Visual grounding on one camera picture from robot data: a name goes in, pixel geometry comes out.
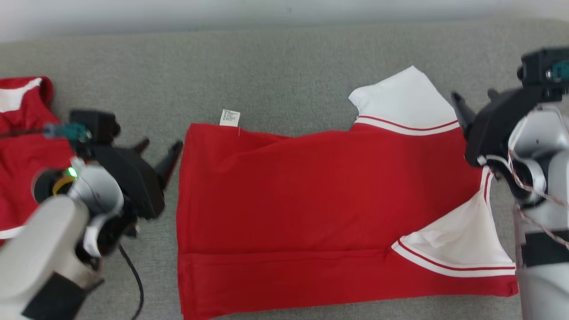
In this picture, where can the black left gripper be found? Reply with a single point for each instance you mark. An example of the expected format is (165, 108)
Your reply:
(138, 186)

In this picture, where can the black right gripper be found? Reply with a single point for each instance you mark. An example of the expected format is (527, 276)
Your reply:
(493, 133)

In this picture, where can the red white-striped basketball shorts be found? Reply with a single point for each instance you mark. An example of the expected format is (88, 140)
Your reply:
(26, 155)

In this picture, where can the red white-trimmed basketball jersey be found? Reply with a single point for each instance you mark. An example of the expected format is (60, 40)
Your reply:
(311, 200)

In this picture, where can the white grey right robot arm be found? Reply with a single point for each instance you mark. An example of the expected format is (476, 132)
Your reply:
(546, 289)

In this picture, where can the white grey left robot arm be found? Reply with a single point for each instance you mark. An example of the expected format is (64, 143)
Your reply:
(40, 249)

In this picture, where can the grey fabric sofa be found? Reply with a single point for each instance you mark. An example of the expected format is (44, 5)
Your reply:
(284, 75)

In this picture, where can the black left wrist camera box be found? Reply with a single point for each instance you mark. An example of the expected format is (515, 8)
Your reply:
(100, 126)

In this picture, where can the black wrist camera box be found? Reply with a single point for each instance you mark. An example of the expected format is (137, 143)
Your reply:
(535, 71)
(100, 126)

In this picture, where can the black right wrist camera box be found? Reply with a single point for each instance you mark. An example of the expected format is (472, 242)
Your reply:
(535, 71)

